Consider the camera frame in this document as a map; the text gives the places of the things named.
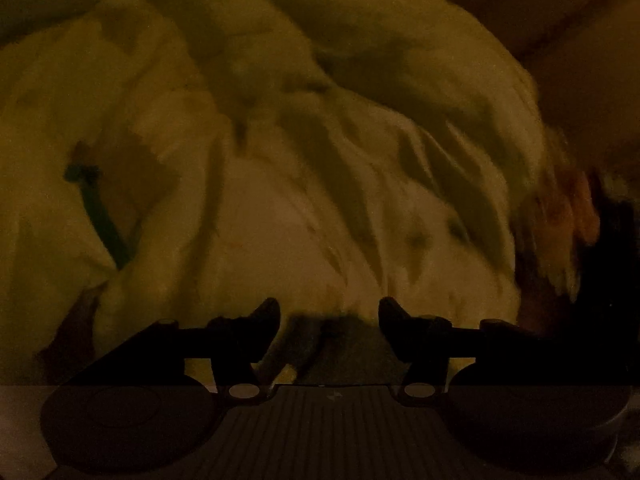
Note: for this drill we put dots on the grey patterned small cloth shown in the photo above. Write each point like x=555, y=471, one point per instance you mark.
x=325, y=345

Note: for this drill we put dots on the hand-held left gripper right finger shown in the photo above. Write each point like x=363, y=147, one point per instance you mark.
x=392, y=317

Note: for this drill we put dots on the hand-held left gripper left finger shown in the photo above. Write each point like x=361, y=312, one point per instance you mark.
x=267, y=317

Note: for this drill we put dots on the crumpled white cloth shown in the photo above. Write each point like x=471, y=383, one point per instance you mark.
x=280, y=160

